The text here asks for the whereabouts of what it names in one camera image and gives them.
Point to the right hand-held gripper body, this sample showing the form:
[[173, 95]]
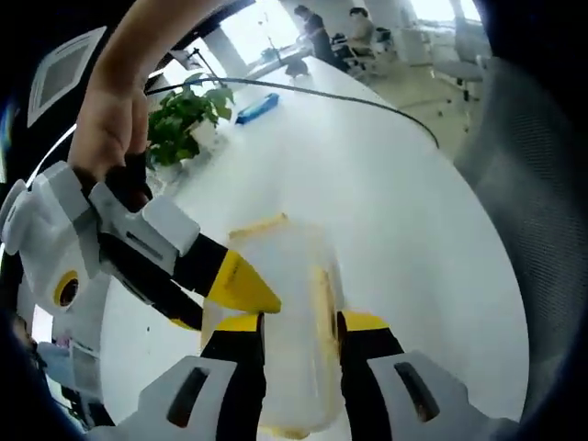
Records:
[[46, 229]]

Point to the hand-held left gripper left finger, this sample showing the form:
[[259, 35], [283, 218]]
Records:
[[234, 367]]

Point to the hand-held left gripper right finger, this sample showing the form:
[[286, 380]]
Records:
[[363, 367]]

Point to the clear plastic box yellow buckle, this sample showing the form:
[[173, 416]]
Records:
[[294, 294]]

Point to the person's right hand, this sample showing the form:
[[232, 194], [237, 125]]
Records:
[[110, 128]]

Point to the ceiling air vent panel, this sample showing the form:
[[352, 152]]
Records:
[[64, 73]]

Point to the potted green plant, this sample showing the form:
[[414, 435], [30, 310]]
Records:
[[179, 119]]

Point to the flat blue box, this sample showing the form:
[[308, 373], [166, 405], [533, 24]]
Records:
[[257, 109]]

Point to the small dark object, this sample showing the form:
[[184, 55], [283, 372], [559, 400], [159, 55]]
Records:
[[297, 68]]

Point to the grey mesh chair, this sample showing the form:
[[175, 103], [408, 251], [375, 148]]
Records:
[[528, 184]]

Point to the grey office chair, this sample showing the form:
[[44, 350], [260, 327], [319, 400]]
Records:
[[464, 64]]

